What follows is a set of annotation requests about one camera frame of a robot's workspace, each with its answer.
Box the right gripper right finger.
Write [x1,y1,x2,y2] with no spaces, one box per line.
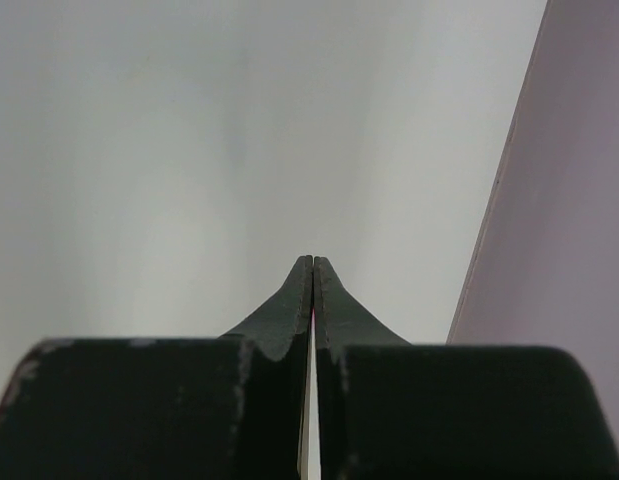
[313,257,619,479]

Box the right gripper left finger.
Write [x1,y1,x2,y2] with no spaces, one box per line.
[0,256,313,479]

